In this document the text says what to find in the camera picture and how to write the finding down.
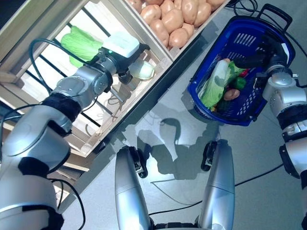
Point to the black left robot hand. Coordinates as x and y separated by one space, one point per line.
122 44

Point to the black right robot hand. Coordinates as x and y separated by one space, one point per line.
271 54

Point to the large napa cabbage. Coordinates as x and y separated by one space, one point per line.
213 86

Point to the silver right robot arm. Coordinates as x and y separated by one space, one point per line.
283 91

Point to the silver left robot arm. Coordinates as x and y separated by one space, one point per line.
72 82

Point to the blue plastic shopping basket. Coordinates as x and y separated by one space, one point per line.
211 115

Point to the red pepper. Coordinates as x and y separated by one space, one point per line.
244 73

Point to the brown potato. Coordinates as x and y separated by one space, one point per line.
231 94
172 20
178 38
150 13
159 31
189 9
202 14

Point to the dark green bell pepper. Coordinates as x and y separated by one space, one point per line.
238 82

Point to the wooden slatted cabbage crate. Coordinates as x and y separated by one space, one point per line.
156 72

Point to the dark green cucumber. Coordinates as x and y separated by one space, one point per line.
223 105

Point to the wooden potato crate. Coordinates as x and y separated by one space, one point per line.
199 30

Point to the yellow orange vegetable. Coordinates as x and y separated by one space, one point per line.
213 108

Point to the wooden vegetable display stand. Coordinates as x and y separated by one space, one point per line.
72 167

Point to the silver right robot leg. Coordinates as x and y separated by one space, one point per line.
218 191

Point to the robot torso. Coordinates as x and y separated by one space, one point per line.
175 226

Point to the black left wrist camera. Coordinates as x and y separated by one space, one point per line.
125 77

